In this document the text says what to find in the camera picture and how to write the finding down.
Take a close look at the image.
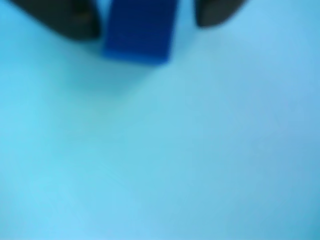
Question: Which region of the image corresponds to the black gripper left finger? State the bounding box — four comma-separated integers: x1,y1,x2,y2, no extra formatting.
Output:
7,0,101,41

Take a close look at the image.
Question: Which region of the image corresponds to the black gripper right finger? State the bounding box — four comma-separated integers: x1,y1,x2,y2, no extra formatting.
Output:
194,0,245,28

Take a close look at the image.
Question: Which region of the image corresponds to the light blue paper square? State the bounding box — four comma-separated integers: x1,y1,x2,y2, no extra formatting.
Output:
0,0,320,240

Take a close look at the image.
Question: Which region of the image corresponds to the tiny blue cube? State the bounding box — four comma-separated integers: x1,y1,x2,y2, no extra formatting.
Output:
102,0,179,65

